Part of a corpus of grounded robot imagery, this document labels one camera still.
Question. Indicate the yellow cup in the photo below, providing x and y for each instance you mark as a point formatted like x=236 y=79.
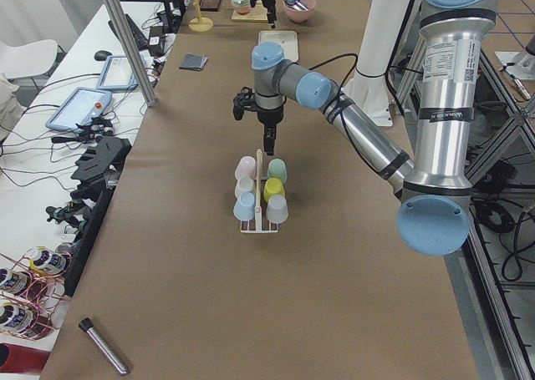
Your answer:
x=273 y=186

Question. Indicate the blue cup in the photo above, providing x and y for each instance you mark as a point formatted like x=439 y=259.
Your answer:
x=244 y=208

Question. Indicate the grey folded cloth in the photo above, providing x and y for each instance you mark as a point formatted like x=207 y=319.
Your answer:
x=193 y=62

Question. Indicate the white pedestal column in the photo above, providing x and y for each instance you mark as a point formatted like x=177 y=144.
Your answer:
x=368 y=87

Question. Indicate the wooden mug tree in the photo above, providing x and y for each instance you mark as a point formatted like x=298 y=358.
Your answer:
x=199 y=23

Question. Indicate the aluminium frame post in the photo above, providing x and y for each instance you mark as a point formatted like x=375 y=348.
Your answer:
x=117 y=17

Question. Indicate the cream rabbit tray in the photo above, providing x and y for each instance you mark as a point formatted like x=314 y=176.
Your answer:
x=288 y=40

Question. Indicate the lower teach pendant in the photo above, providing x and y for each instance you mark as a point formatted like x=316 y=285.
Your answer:
x=79 y=108

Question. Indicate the green cup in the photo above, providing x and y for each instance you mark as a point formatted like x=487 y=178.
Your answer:
x=277 y=169

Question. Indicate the wooden cutting board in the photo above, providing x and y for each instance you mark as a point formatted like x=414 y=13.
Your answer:
x=258 y=14

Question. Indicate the metal tube black cap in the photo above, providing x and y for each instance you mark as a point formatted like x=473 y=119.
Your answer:
x=105 y=348

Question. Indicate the pink bowl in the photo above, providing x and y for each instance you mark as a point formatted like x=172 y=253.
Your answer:
x=300 y=11

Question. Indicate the grey cup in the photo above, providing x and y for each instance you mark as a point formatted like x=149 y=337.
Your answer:
x=277 y=209

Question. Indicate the cream cup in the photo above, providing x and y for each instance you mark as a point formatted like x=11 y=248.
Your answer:
x=244 y=185

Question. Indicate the white cup rack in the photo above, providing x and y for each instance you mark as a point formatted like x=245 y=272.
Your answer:
x=260 y=224

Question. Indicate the black keyboard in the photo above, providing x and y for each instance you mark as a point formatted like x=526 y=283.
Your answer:
x=141 y=40

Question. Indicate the pink cup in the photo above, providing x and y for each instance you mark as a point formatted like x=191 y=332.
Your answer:
x=246 y=167

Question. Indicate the upper teach pendant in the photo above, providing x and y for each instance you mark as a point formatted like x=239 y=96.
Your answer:
x=116 y=75

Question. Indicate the black computer mouse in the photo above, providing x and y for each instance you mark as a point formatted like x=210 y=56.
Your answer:
x=101 y=55

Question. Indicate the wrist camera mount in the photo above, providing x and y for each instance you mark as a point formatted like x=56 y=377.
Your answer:
x=242 y=102

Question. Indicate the teach pendant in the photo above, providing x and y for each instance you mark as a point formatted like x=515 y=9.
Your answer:
x=116 y=75
x=79 y=108

